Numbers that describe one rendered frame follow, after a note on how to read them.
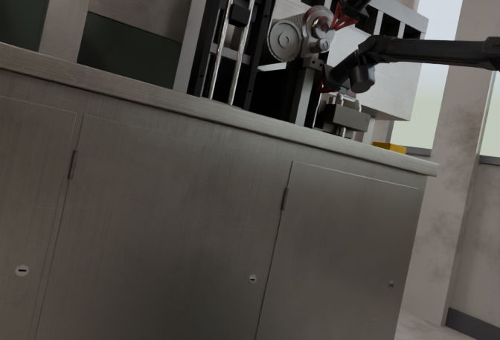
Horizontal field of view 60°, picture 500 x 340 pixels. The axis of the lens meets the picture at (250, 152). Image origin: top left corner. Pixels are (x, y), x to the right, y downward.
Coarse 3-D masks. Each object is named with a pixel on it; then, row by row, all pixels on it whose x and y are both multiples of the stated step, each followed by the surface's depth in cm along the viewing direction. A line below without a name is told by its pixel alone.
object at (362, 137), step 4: (372, 116) 223; (372, 120) 223; (372, 124) 223; (368, 128) 222; (372, 128) 223; (356, 132) 225; (360, 132) 223; (364, 132) 221; (368, 132) 222; (372, 132) 224; (356, 136) 224; (360, 136) 222; (364, 136) 221; (368, 136) 222; (356, 140) 224; (360, 140) 222; (364, 140) 221; (368, 140) 223
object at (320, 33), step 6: (318, 18) 136; (324, 18) 137; (312, 24) 137; (318, 24) 136; (324, 24) 138; (330, 24) 138; (318, 30) 136; (324, 30) 137; (318, 36) 137; (324, 36) 138; (330, 36) 139
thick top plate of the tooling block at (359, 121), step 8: (328, 104) 144; (336, 104) 141; (328, 112) 144; (336, 112) 141; (344, 112) 143; (352, 112) 145; (360, 112) 147; (320, 120) 146; (328, 120) 143; (336, 120) 142; (344, 120) 143; (352, 120) 145; (360, 120) 147; (368, 120) 149; (352, 128) 147; (360, 128) 147
